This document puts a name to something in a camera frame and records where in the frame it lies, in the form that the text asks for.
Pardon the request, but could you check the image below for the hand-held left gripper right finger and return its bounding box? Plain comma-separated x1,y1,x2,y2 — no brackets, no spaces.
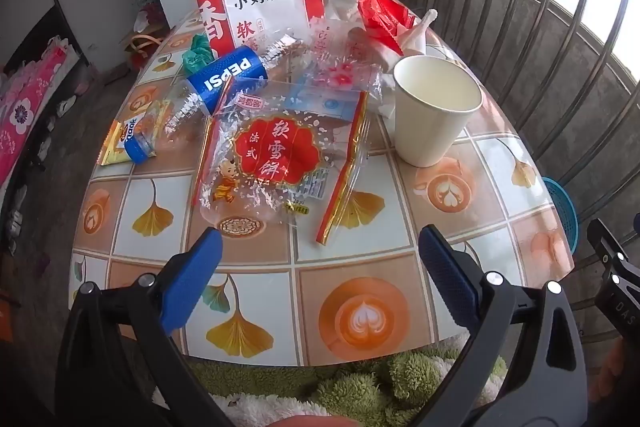
412,224,588,427

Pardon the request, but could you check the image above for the yellow snack wrapper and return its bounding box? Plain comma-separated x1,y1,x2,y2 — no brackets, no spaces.
97,101,172,168

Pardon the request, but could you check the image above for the light blue tissue pack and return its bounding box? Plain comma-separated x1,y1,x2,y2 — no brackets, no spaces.
289,82,352,124

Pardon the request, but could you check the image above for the pink floral blanket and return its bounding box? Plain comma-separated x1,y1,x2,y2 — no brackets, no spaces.
0,36,77,188

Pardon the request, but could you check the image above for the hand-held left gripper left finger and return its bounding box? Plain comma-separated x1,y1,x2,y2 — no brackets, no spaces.
54,227,236,427

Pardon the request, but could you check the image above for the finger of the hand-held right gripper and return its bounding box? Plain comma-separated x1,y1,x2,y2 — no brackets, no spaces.
586,218,640,339

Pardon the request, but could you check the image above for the red white snack bag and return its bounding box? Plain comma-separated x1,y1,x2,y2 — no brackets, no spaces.
195,0,328,58

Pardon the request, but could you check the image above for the green white fluffy clothing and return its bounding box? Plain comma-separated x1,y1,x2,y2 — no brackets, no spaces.
152,346,507,427

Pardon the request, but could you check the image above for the blue plastic basket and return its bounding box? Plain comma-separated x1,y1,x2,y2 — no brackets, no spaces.
540,177,581,258

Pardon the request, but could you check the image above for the white paper cup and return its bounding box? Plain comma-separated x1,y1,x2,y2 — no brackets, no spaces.
392,55,484,168

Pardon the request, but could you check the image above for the person's right hand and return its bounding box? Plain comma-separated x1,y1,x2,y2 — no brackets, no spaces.
597,343,635,404

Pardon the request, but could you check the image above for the crushed blue label plastic bottle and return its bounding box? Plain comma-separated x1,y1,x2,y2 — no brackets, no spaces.
125,34,307,165

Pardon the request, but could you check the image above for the red plastic bag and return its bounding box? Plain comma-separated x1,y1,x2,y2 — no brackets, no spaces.
356,0,417,56

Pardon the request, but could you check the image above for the clear plastic cup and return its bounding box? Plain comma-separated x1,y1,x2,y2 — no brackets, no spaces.
325,0,362,24

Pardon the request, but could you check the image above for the clear wrapper with red print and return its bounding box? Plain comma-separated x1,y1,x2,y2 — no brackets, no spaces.
304,19,397,108

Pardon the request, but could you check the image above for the green plastic bag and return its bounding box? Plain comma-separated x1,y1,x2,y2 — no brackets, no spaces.
181,34,219,76

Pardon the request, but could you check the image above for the patterned tablecloth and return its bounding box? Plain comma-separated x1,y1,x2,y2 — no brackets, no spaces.
69,0,576,365

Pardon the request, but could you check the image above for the clear bag with red label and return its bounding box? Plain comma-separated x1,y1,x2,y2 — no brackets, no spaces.
192,79,385,248

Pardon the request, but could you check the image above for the bag with beige handles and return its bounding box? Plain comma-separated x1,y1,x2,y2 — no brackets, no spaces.
119,1,172,68

